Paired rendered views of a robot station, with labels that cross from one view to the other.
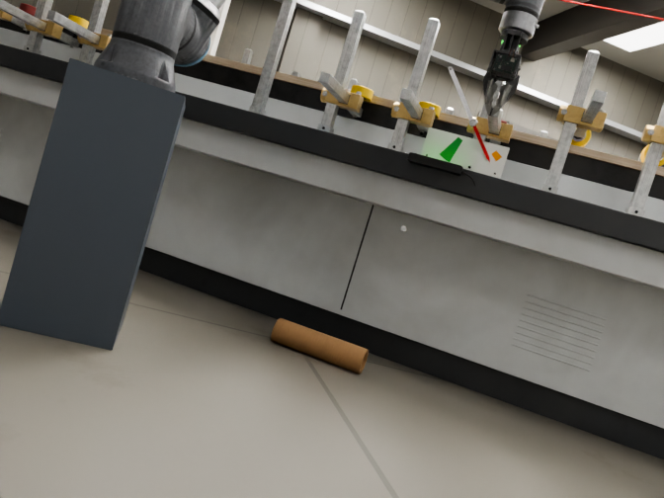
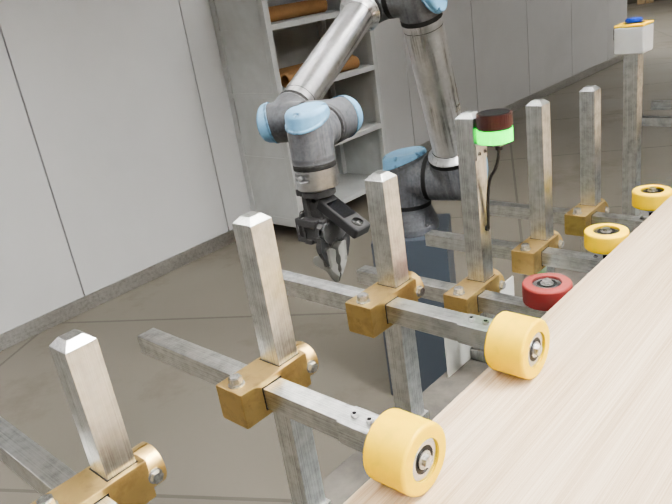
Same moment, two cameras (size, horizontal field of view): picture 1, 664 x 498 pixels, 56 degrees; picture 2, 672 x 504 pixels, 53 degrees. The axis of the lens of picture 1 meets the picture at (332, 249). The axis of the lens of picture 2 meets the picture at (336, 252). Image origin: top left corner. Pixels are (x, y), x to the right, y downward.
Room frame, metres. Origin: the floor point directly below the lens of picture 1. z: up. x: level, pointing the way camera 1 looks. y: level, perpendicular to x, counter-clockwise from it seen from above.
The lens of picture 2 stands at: (2.34, -1.46, 1.41)
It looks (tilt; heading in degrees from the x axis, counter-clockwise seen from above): 22 degrees down; 120
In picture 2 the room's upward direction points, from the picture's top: 9 degrees counter-clockwise
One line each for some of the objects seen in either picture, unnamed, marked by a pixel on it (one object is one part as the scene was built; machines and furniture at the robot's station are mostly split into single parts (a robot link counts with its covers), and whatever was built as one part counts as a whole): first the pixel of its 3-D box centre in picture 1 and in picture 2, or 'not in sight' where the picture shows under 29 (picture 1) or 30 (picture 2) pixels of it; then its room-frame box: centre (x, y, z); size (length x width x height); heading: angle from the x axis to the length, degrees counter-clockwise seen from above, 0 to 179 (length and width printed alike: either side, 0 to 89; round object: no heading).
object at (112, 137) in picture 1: (99, 206); (420, 305); (1.49, 0.56, 0.30); 0.25 x 0.25 x 0.60; 15
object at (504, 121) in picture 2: not in sight; (494, 119); (2.04, -0.36, 1.17); 0.06 x 0.06 x 0.02
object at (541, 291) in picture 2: not in sight; (547, 310); (2.13, -0.42, 0.85); 0.08 x 0.08 x 0.11
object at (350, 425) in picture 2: not in sight; (253, 382); (1.84, -0.86, 0.95); 0.50 x 0.04 x 0.04; 165
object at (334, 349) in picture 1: (319, 345); not in sight; (1.94, -0.05, 0.04); 0.30 x 0.08 x 0.08; 75
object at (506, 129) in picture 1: (489, 129); (476, 294); (2.00, -0.37, 0.84); 0.13 x 0.06 x 0.05; 75
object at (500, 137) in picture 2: not in sight; (494, 134); (2.04, -0.36, 1.14); 0.06 x 0.06 x 0.02
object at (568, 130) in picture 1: (569, 127); (398, 316); (1.93, -0.58, 0.91); 0.03 x 0.03 x 0.48; 75
